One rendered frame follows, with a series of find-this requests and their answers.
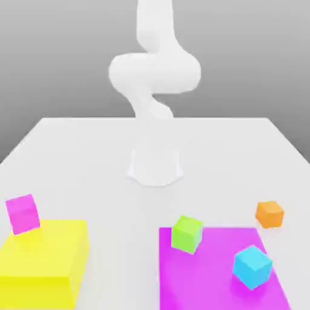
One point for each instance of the small orange cube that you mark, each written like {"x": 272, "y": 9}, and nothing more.
{"x": 269, "y": 214}

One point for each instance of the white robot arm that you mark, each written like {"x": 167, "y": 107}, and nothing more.
{"x": 155, "y": 72}

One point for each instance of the large yellow box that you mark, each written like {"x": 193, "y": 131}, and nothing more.
{"x": 41, "y": 264}

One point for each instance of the small cyan cube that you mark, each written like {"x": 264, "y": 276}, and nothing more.
{"x": 251, "y": 266}

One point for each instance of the small green cube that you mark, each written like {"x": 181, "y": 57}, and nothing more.
{"x": 186, "y": 234}

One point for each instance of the small magenta cube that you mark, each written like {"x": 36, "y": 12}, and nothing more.
{"x": 23, "y": 214}

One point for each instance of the large magenta box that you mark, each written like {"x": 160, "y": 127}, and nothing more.
{"x": 205, "y": 271}

